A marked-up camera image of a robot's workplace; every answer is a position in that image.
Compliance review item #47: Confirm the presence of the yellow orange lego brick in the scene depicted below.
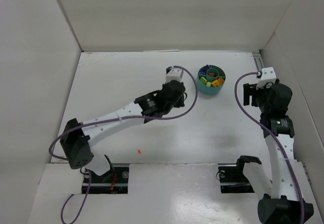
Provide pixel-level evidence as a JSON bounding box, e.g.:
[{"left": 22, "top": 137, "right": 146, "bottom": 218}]
[{"left": 212, "top": 77, "right": 225, "bottom": 87}]

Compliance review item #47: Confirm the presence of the green square lego brick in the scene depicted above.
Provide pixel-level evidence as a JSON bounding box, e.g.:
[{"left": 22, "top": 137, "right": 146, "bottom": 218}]
[{"left": 199, "top": 77, "right": 208, "bottom": 85}]

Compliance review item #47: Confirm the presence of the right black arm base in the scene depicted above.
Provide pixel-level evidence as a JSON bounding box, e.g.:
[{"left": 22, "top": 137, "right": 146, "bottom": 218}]
[{"left": 216, "top": 155, "right": 262, "bottom": 194}]

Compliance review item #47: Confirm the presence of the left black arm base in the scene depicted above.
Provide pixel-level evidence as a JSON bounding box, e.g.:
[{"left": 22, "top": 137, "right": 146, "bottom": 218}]
[{"left": 80, "top": 155, "right": 129, "bottom": 195}]

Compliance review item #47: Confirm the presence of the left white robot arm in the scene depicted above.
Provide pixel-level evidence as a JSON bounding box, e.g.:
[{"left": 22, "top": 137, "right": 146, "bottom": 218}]
[{"left": 60, "top": 80, "right": 185, "bottom": 176}]

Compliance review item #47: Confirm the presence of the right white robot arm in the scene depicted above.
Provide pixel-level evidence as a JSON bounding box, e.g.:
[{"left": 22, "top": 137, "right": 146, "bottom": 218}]
[{"left": 242, "top": 81, "right": 314, "bottom": 223}]

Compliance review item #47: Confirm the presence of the teal divided round container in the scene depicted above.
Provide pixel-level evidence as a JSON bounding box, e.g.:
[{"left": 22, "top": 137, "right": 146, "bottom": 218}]
[{"left": 196, "top": 64, "right": 226, "bottom": 95}]

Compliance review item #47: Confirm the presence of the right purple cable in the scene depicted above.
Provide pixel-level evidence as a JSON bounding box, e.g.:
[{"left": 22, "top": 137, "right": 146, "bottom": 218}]
[{"left": 234, "top": 71, "right": 306, "bottom": 224}]

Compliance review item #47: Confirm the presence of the purple cable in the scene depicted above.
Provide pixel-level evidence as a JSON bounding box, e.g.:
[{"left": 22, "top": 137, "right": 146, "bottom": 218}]
[
  {"left": 48, "top": 65, "right": 198, "bottom": 224},
  {"left": 234, "top": 71, "right": 306, "bottom": 224}
]

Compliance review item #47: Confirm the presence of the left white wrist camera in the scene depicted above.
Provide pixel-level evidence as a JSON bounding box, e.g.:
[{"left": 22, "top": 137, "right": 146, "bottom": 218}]
[{"left": 166, "top": 67, "right": 184, "bottom": 83}]

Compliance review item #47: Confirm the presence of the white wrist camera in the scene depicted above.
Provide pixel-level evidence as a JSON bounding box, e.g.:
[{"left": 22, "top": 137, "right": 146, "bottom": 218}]
[
  {"left": 166, "top": 67, "right": 184, "bottom": 83},
  {"left": 256, "top": 67, "right": 277, "bottom": 90}
]

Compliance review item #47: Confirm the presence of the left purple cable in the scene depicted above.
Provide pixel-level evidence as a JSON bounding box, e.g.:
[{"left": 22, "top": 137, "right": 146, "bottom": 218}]
[{"left": 48, "top": 65, "right": 198, "bottom": 224}]

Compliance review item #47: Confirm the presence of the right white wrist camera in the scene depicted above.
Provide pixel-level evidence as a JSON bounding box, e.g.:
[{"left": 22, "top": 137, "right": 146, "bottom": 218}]
[{"left": 256, "top": 67, "right": 277, "bottom": 90}]

